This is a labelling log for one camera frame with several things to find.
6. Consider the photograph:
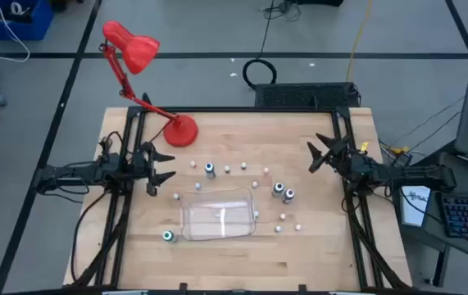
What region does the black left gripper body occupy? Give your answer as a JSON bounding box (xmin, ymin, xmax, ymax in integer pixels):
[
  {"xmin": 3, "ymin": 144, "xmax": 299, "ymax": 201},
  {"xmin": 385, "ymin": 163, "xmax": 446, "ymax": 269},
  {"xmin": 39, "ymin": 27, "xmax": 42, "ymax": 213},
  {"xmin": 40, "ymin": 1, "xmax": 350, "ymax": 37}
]
[{"xmin": 133, "ymin": 141, "xmax": 159, "ymax": 197}]

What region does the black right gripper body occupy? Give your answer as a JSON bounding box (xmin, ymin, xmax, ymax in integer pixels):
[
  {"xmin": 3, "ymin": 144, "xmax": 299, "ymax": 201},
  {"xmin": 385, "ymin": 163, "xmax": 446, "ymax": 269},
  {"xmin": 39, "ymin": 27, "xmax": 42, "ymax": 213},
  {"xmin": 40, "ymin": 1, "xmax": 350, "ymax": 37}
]
[{"xmin": 322, "ymin": 137, "xmax": 366, "ymax": 177}]

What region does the clear plastic bin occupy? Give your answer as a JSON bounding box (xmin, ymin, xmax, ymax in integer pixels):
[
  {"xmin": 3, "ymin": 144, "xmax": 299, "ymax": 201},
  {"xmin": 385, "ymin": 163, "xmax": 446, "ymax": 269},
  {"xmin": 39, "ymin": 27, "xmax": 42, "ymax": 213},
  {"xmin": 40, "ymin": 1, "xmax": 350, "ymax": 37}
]
[{"xmin": 179, "ymin": 187, "xmax": 258, "ymax": 242}]

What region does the black computer case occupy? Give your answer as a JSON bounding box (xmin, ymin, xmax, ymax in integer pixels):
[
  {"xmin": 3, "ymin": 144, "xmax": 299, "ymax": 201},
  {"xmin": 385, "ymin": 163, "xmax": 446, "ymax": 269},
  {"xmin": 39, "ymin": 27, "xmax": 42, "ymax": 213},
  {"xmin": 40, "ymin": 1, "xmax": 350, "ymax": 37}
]
[{"xmin": 254, "ymin": 81, "xmax": 361, "ymax": 110}]

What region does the white paper card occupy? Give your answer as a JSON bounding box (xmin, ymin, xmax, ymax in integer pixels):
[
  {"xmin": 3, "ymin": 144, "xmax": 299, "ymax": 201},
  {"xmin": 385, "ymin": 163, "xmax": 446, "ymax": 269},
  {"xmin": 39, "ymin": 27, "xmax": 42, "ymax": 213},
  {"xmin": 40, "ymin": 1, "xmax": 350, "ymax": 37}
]
[{"xmin": 399, "ymin": 184, "xmax": 432, "ymax": 228}]

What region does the red desk lamp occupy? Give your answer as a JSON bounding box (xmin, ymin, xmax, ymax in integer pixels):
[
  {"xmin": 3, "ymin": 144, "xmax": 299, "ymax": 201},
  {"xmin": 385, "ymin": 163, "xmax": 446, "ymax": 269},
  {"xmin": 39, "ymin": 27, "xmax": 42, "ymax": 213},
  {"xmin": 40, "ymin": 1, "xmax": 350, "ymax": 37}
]
[{"xmin": 98, "ymin": 20, "xmax": 200, "ymax": 148}]

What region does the blue storage bin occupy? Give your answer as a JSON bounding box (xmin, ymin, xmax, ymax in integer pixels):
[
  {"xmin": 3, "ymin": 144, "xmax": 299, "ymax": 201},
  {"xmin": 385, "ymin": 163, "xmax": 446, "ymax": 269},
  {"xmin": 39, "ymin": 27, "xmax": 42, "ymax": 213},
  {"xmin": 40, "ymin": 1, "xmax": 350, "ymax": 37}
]
[{"xmin": 0, "ymin": 0, "xmax": 54, "ymax": 41}]

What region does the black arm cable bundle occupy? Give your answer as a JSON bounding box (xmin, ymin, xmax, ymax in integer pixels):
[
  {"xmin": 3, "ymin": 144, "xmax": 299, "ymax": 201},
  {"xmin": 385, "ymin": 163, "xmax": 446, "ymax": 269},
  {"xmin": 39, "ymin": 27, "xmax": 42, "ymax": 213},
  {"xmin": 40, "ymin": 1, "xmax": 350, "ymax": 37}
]
[{"xmin": 98, "ymin": 130, "xmax": 125, "ymax": 163}]

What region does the black aluminium table frame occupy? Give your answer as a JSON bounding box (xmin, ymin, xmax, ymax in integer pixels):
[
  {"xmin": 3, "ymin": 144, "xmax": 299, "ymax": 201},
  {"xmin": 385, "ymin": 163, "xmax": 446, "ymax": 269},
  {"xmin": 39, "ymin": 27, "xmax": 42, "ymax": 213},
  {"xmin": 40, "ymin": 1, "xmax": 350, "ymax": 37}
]
[{"xmin": 69, "ymin": 105, "xmax": 413, "ymax": 295}]

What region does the black power cable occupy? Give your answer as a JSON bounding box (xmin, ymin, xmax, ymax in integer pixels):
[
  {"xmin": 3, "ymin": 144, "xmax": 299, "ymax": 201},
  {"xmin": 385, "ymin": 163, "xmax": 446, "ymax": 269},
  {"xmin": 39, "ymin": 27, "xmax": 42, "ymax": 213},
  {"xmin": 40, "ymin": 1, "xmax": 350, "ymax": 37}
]
[{"xmin": 70, "ymin": 190, "xmax": 110, "ymax": 284}]

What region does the black coiled cable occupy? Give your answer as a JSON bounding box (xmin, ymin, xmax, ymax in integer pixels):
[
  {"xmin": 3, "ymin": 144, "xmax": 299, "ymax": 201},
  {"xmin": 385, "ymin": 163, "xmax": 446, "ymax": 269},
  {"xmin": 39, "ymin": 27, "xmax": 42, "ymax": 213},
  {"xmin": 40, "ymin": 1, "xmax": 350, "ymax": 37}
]
[{"xmin": 242, "ymin": 0, "xmax": 278, "ymax": 91}]

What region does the yellow cable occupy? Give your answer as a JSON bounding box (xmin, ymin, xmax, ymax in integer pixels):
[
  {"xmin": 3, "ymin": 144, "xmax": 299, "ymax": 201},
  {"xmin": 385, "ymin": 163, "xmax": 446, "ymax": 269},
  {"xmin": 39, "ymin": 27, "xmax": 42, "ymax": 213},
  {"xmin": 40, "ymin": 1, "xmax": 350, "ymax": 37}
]
[{"xmin": 346, "ymin": 0, "xmax": 374, "ymax": 82}]

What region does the white cable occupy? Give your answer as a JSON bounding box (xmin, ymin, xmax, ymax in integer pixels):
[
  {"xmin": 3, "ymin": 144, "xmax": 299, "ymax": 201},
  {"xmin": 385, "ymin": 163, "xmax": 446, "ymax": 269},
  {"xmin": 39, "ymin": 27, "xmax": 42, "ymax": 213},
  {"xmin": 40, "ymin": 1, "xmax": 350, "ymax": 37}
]
[{"xmin": 0, "ymin": 0, "xmax": 32, "ymax": 63}]

